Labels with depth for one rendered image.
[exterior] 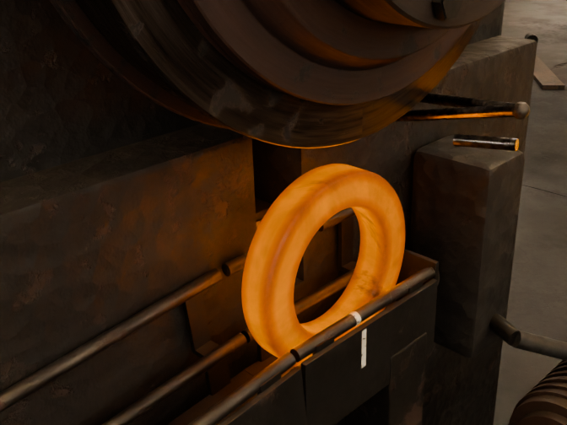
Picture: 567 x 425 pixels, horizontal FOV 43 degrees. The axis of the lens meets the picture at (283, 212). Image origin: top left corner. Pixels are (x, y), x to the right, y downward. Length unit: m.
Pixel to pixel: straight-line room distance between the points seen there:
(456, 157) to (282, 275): 0.28
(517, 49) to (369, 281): 0.41
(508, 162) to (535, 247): 1.63
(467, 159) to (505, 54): 0.22
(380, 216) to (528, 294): 1.51
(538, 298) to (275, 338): 1.58
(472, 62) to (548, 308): 1.29
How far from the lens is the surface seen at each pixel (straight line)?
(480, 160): 0.76
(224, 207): 0.61
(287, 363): 0.59
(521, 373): 1.82
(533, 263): 2.30
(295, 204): 0.57
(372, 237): 0.68
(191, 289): 0.60
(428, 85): 0.63
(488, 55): 0.92
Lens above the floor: 1.06
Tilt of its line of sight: 24 degrees down
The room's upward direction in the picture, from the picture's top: 2 degrees counter-clockwise
